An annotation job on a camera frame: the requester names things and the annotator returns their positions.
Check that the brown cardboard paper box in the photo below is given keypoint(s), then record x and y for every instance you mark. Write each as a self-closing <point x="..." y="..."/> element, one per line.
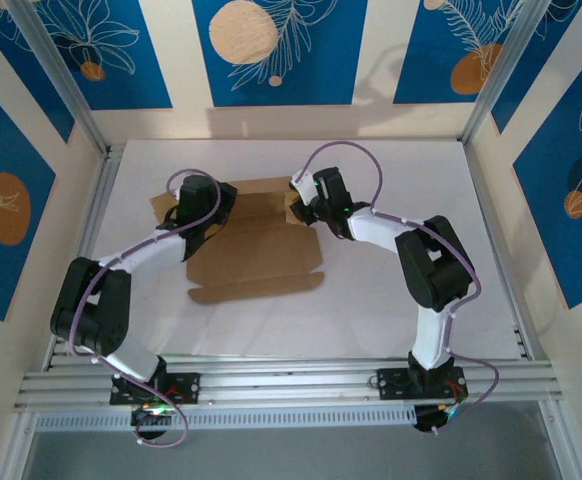
<point x="256" y="255"/>

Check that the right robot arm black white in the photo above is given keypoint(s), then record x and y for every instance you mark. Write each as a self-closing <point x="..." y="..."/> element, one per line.
<point x="436" y="270"/>

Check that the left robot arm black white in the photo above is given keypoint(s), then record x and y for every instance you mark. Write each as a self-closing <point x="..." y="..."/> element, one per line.
<point x="91" y="305"/>

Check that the black controller board with light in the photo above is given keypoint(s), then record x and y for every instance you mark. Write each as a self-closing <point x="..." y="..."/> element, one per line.
<point x="146" y="420"/>
<point x="426" y="420"/>

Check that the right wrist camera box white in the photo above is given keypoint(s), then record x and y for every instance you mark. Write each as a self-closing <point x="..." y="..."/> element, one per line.
<point x="303" y="185"/>

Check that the aluminium side rail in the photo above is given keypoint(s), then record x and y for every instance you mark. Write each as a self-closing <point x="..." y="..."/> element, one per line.
<point x="488" y="210"/>
<point x="102" y="200"/>

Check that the aluminium frame post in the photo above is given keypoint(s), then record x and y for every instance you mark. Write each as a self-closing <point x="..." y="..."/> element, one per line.
<point x="70" y="90"/>
<point x="497" y="75"/>

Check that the aluminium frame rail beam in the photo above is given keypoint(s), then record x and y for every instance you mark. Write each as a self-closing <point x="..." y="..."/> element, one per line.
<point x="291" y="385"/>

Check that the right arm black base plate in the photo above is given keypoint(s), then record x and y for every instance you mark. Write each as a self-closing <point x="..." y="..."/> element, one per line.
<point x="393" y="382"/>

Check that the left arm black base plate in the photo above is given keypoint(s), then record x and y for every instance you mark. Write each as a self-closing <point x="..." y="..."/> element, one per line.
<point x="186" y="387"/>

